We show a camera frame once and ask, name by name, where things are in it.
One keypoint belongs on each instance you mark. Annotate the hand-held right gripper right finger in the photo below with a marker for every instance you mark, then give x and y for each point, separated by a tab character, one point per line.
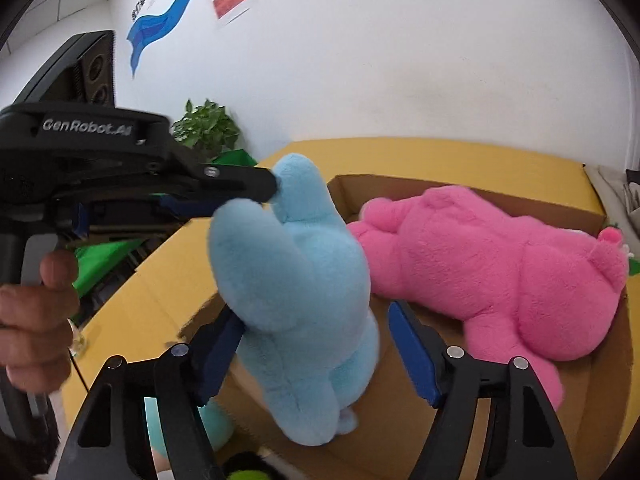
412	355

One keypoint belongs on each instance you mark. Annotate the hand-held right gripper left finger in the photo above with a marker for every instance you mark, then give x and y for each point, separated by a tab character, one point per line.
220	355

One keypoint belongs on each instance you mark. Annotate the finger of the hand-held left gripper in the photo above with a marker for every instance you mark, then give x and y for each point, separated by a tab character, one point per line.
240	182
195	206

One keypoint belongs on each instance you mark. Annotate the light blue plush toy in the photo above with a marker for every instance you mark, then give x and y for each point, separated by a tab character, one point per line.
300	310

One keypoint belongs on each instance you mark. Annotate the brown cardboard box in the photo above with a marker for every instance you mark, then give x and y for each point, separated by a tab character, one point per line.
600	410

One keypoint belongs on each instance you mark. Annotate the person's left hand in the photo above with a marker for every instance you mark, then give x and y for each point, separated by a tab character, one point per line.
35	320

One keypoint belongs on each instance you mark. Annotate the green potted plant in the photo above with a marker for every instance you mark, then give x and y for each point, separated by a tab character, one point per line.
210	125

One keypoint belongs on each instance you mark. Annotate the teal plush doll brown hair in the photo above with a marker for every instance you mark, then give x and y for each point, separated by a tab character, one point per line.
215	425

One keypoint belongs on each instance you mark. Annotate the green and black toy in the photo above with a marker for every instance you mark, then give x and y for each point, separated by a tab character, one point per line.
250	470

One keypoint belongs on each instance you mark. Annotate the hot pink plush toy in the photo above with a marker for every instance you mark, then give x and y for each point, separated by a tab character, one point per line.
500	270

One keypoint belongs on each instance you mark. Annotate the grey cloth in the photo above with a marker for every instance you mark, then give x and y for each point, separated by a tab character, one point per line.
612	195

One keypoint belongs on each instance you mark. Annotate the blue wave wall banner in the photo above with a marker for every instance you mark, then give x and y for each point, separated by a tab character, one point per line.
150	30

